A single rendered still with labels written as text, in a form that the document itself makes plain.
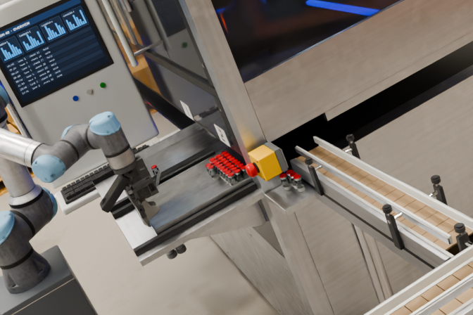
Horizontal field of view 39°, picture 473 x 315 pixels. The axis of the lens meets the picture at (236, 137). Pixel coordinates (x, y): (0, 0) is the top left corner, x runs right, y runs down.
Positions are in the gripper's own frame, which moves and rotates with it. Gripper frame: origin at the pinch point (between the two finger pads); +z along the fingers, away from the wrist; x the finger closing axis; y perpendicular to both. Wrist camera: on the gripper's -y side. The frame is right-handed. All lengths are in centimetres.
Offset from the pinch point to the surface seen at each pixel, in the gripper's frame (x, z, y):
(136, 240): 0.8, 3.7, -4.6
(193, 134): 52, 3, 34
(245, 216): -2.4, 12.8, 27.8
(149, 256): -10.9, 4.0, -3.8
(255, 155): -18.2, -11.6, 33.6
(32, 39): 89, -48, -1
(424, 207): -63, -2, 53
